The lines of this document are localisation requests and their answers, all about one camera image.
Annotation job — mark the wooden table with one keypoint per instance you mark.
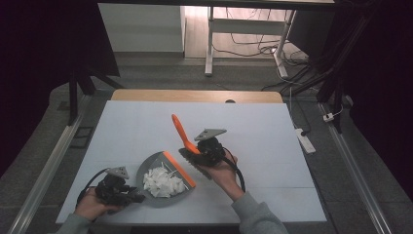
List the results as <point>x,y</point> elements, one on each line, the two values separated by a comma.
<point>178,96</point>

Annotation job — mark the person's right hand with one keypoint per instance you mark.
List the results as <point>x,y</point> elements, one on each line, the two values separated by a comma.
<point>224,177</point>

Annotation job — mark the pile of white paper scraps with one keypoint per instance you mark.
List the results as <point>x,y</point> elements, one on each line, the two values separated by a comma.
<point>162,185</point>

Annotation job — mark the person's left hand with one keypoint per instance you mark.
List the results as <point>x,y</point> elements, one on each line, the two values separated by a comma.
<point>89,208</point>

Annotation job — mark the white cabinet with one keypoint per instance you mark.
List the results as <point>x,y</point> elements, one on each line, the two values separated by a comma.
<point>141,27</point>

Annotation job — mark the black plug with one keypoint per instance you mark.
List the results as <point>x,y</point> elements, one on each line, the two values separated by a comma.
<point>304,132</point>

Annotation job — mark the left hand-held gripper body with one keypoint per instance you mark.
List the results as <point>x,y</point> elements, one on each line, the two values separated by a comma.
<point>112,190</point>

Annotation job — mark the small white adapter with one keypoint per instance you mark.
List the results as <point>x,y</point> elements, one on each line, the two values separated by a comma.
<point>328,117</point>

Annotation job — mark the grey dustpan with orange edge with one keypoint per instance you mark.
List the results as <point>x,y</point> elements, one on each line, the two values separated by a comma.
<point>152,162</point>

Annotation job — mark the aluminium floor rail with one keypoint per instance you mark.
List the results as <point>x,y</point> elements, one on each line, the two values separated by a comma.
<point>354,169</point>
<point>48,169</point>

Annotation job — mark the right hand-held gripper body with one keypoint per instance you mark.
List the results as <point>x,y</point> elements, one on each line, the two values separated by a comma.
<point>211,151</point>

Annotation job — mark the black tripod stand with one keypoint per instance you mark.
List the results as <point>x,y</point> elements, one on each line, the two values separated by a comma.
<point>73,97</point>

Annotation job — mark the black metal stand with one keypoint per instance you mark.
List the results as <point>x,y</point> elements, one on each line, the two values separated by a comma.
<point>334,78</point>

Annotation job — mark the pale blue table board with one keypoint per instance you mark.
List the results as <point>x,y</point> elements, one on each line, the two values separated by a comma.
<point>259,130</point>

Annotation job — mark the black rectangular floor frame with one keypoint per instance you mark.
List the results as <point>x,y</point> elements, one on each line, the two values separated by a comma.
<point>72,144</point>

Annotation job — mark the white desk frame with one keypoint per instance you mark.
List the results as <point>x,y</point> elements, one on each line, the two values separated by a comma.
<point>246,26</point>

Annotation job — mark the dark curtain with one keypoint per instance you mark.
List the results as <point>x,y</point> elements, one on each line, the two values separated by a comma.
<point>383,81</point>
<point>39,48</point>

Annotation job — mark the white power strip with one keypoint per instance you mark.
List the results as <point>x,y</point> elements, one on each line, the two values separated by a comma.
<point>307,143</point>

